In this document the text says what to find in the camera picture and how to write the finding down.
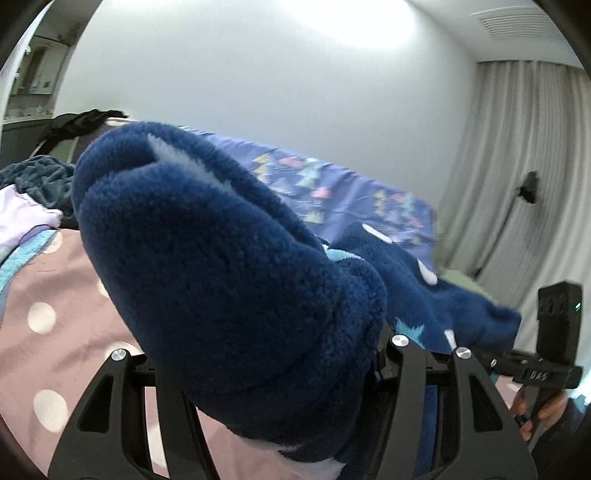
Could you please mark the green pillow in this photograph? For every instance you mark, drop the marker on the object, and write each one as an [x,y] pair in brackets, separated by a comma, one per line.
[461,279]

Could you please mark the purple tree print sheet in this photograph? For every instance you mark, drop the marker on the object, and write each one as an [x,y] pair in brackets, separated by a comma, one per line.
[341,194]

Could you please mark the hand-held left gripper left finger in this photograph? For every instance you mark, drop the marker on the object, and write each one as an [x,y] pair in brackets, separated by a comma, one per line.
[171,401]

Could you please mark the grey curtain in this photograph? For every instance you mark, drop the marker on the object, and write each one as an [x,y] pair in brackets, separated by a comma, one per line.
[531,138]

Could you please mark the black garment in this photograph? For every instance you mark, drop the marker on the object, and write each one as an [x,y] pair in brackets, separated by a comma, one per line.
[78,122]

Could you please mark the pink polka dot blanket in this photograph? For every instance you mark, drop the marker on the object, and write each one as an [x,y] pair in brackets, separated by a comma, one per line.
[69,300]

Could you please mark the ceiling air vent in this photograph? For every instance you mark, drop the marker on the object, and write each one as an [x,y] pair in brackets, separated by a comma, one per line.
[517,21]

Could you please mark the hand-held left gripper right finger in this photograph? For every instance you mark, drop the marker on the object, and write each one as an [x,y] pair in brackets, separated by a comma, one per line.
[397,369]

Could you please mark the black floor lamp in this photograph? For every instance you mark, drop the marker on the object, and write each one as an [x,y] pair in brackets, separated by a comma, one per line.
[531,187]

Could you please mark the person's right hand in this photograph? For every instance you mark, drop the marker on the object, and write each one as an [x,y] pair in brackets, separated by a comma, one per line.
[556,406]

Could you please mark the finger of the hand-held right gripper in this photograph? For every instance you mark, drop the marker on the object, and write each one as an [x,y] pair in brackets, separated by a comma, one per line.
[501,363]

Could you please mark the person's right forearm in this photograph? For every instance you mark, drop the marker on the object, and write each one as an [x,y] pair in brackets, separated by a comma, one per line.
[568,438]

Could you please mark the lavender cloth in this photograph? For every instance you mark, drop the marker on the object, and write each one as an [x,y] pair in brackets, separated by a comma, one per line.
[18,217]

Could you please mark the blue fleece pajama top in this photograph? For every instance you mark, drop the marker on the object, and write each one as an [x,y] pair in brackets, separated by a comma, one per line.
[207,254]

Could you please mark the dark teal blanket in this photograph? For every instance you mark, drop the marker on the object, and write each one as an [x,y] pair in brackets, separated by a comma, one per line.
[41,175]

